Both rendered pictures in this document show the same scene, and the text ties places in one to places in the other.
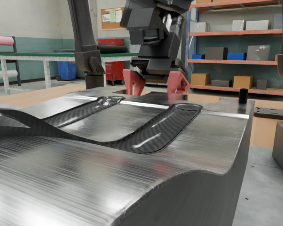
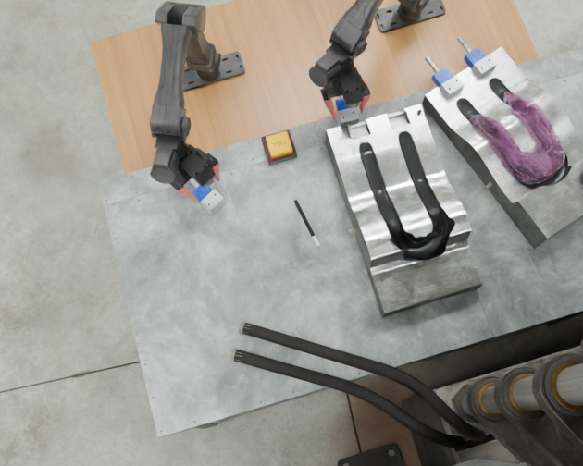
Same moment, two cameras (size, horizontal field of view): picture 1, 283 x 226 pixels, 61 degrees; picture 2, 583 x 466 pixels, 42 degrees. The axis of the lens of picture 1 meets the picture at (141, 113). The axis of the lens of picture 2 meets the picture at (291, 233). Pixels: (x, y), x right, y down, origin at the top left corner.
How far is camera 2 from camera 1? 1.89 m
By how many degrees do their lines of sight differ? 64
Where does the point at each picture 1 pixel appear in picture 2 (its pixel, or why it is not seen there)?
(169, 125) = (410, 156)
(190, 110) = (406, 137)
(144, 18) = (357, 96)
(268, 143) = (413, 85)
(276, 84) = not seen: outside the picture
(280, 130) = (428, 101)
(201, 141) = (430, 164)
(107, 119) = (390, 170)
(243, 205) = not seen: hidden behind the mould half
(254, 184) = not seen: hidden behind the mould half
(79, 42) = (203, 60)
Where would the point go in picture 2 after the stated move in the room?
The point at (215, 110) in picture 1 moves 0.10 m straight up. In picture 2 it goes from (418, 136) to (424, 120)
